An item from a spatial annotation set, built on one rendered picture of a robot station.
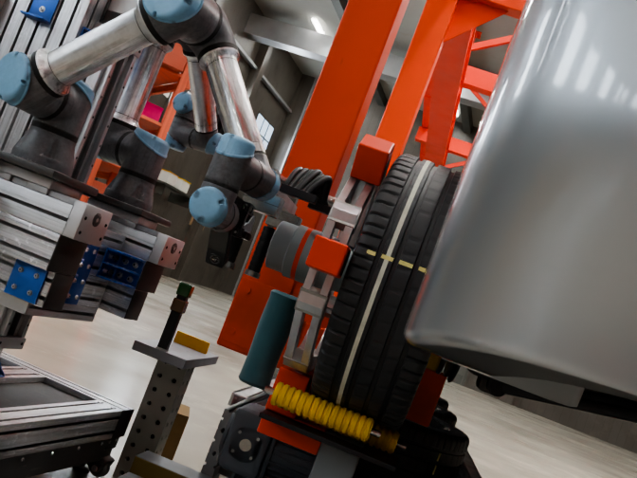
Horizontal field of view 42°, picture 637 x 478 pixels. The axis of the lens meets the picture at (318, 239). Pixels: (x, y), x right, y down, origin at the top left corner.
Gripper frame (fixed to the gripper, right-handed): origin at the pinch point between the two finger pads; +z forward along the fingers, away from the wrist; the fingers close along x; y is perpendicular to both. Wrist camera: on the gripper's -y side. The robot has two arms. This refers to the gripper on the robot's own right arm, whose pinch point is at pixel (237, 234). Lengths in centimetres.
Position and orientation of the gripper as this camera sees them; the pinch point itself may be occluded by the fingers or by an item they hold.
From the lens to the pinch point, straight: 199.0
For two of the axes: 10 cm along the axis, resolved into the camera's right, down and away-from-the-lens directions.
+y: 3.6, -9.3, 0.7
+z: 1.0, 1.1, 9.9
